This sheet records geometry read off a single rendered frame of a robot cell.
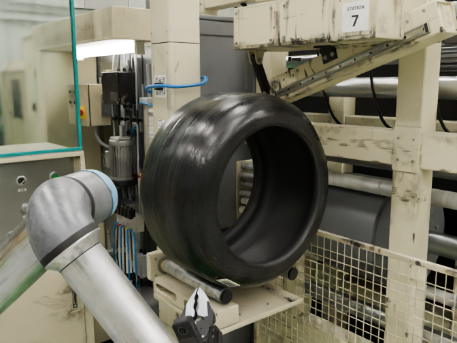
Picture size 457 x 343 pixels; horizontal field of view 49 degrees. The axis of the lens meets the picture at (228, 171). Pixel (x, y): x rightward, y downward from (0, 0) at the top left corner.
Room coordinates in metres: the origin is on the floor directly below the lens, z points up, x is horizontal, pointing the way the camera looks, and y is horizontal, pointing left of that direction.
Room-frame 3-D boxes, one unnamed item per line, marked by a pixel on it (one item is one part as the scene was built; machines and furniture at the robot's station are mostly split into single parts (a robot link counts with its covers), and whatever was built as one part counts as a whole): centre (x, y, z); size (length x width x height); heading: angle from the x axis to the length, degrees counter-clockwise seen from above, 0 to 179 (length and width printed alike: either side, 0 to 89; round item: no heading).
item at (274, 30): (1.69, -0.30, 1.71); 0.61 x 0.25 x 0.15; 39
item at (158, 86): (1.79, 0.18, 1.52); 0.19 x 0.19 x 0.06; 39
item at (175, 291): (1.52, 0.12, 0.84); 0.36 x 0.09 x 0.06; 39
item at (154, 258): (1.74, 0.12, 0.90); 0.40 x 0.03 x 0.10; 129
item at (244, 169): (2.02, -0.15, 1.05); 0.20 x 0.15 x 0.30; 39
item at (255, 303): (1.61, 0.01, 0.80); 0.37 x 0.36 x 0.02; 129
